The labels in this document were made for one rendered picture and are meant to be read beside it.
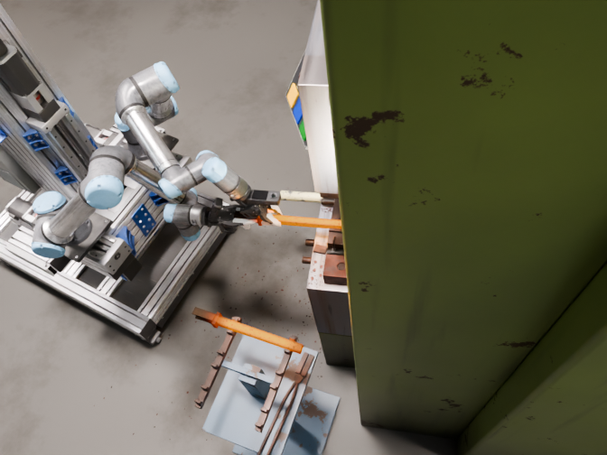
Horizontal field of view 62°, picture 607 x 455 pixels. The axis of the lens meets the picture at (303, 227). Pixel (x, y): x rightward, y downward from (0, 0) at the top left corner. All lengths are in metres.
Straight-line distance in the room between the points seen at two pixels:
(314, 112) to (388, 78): 0.59
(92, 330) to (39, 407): 0.45
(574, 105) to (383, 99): 0.21
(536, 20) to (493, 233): 0.39
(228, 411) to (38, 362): 1.48
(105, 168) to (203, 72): 2.37
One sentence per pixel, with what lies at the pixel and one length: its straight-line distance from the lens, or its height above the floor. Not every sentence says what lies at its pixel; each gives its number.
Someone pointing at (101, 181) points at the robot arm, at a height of 1.29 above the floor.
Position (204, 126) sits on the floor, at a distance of 3.65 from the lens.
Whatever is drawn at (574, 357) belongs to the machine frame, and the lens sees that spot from 1.11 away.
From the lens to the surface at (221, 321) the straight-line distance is 1.76.
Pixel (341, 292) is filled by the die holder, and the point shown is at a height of 0.91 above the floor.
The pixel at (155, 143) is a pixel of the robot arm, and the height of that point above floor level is 1.29.
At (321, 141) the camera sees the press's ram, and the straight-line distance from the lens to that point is 1.25.
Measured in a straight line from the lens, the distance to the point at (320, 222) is 1.79.
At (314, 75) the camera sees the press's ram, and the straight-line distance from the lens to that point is 1.14.
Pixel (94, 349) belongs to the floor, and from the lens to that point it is 3.03.
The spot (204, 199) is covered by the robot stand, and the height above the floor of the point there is 0.23.
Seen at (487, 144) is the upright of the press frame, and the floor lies 2.01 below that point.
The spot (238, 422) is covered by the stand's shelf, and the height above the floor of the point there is 0.67.
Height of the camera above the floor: 2.52
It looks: 58 degrees down
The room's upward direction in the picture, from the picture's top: 12 degrees counter-clockwise
